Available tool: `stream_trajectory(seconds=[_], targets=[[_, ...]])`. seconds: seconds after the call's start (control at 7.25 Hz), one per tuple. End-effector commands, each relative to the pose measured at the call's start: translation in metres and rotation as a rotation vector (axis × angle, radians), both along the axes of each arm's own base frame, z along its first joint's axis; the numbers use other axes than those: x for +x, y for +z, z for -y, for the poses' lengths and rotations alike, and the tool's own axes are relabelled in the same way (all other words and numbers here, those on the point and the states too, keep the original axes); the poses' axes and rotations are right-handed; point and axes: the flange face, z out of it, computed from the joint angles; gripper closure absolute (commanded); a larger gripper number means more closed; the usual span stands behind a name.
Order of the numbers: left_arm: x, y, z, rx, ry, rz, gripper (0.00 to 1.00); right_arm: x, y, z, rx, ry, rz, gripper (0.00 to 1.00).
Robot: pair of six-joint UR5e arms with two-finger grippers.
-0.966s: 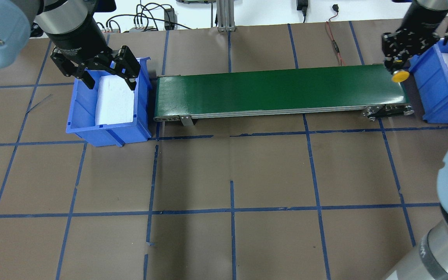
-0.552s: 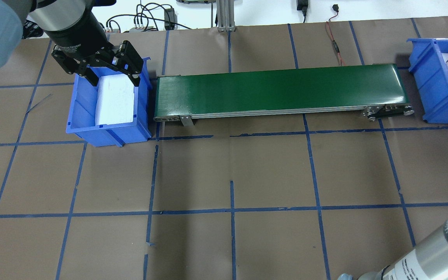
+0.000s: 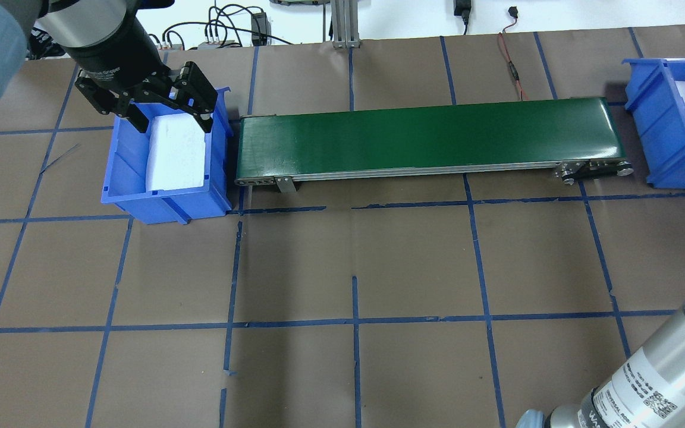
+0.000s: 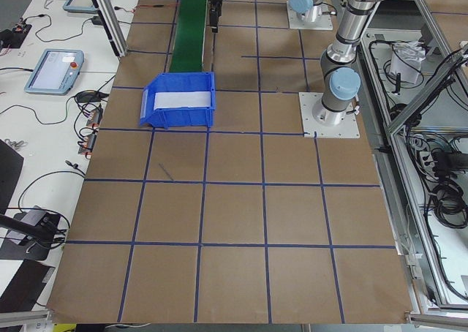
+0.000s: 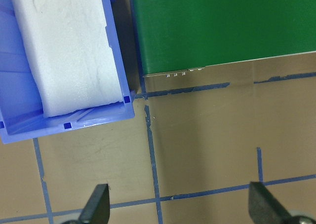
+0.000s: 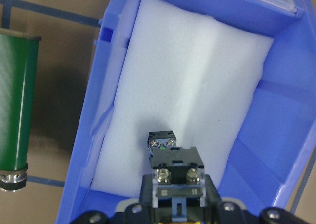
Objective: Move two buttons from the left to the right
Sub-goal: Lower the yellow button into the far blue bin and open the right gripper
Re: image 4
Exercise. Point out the green conveyor belt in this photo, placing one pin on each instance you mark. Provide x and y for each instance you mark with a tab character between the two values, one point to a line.
189	37

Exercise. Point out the blue bin left side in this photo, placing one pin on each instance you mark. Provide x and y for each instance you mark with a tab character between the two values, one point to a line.
183	116

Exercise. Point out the white foam pad left bin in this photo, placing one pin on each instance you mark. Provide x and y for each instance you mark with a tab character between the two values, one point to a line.
182	99

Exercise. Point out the black power adapter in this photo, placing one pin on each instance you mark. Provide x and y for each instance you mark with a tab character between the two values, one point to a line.
96	20

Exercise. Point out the teach pendant far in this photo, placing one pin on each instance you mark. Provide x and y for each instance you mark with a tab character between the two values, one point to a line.
79	6

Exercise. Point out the teach pendant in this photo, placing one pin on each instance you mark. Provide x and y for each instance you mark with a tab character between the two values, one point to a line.
55	72
79	6

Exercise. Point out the teach pendant near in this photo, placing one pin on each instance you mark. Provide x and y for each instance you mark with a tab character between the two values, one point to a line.
55	72

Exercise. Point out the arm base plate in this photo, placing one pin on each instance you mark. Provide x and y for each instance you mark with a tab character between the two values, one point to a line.
319	122
323	24

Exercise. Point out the aluminium frame post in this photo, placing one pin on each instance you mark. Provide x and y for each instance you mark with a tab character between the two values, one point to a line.
111	26

